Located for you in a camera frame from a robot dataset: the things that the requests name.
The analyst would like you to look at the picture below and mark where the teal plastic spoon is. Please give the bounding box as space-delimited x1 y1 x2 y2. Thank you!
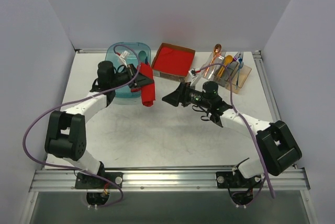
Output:
138 50 147 63

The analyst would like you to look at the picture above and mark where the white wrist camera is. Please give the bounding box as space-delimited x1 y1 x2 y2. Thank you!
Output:
118 51 130 66
188 68 200 86

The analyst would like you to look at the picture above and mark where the purple cable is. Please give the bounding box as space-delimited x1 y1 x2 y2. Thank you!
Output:
23 44 142 208
198 63 276 205

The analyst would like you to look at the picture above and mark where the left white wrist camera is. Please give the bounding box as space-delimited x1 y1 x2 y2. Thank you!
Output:
118 51 130 66

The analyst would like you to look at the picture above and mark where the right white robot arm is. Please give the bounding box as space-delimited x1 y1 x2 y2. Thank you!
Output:
162 81 302 187

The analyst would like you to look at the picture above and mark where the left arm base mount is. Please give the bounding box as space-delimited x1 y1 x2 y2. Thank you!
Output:
74 172 124 189

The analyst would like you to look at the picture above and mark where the cardboard napkin box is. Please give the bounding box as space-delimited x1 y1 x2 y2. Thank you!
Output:
150 42 196 84

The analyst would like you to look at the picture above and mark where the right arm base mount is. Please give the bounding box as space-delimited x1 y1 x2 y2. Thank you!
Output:
215 167 262 189

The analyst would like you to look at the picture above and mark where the red paper napkin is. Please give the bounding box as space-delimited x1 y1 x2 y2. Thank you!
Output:
140 63 155 107

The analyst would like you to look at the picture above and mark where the yellow plastic spoon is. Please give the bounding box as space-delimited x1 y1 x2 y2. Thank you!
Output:
217 55 233 77

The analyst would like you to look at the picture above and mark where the teal plastic basin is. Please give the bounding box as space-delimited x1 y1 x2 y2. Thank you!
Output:
105 42 151 105

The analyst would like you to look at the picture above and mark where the clear utensil organizer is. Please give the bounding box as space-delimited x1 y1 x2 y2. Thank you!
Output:
200 52 252 94

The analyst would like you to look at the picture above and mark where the silver fork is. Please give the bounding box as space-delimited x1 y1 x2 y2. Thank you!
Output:
216 50 226 63

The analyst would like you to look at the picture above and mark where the red napkin stack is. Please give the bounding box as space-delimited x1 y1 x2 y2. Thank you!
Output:
151 46 195 76

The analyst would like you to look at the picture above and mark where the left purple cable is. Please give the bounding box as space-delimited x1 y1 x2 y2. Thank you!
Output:
23 44 142 208

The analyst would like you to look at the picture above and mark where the aluminium frame rail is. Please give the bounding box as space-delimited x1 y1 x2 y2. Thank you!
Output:
30 50 310 192

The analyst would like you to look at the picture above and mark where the copper metallic spoon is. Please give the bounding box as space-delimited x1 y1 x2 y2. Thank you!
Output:
205 43 222 78

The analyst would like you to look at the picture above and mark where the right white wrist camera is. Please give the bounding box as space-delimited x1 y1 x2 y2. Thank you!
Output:
188 68 200 86

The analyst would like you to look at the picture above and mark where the blue plastic fork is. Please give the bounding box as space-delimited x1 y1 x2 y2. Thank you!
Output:
235 58 244 89

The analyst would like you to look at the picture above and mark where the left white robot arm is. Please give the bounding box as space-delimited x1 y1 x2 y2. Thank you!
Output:
44 61 155 188

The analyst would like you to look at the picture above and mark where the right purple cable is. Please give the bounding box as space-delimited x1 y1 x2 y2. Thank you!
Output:
198 63 276 205

